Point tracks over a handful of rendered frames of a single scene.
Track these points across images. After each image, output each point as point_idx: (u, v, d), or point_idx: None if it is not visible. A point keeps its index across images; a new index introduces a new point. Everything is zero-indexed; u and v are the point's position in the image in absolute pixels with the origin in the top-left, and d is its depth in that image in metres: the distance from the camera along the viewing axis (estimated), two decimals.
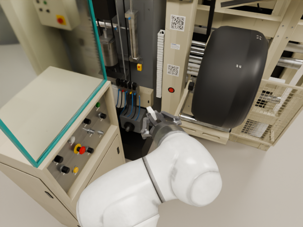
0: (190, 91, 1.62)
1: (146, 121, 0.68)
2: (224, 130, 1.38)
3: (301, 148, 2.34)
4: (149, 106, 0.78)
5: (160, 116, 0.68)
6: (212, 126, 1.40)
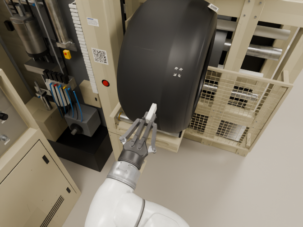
0: None
1: None
2: (173, 136, 1.08)
3: (286, 153, 2.04)
4: None
5: None
6: (158, 130, 1.09)
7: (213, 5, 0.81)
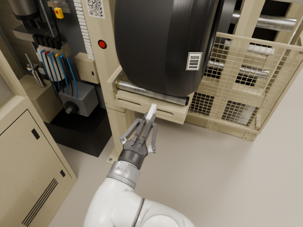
0: None
1: None
2: None
3: (296, 138, 1.91)
4: None
5: None
6: None
7: (193, 52, 0.62)
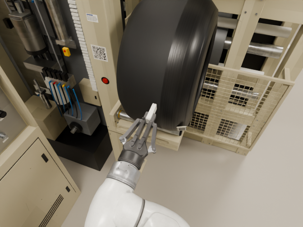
0: None
1: None
2: None
3: (286, 152, 2.03)
4: None
5: None
6: None
7: (180, 126, 0.85)
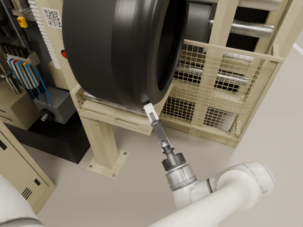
0: None
1: (161, 129, 0.70)
2: (143, 112, 0.92)
3: (280, 144, 1.89)
4: (151, 103, 0.76)
5: (164, 132, 0.74)
6: None
7: None
